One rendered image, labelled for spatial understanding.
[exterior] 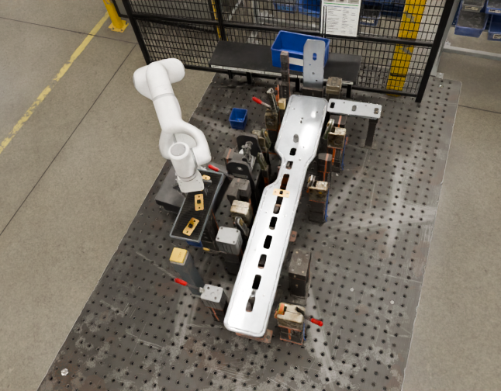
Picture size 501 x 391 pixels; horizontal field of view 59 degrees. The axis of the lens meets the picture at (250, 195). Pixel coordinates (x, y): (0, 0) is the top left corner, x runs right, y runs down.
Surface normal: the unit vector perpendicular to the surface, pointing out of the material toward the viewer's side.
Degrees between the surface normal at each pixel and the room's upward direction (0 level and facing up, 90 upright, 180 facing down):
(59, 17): 0
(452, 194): 0
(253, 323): 0
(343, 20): 90
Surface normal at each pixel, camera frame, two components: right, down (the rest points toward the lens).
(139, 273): -0.10, -0.51
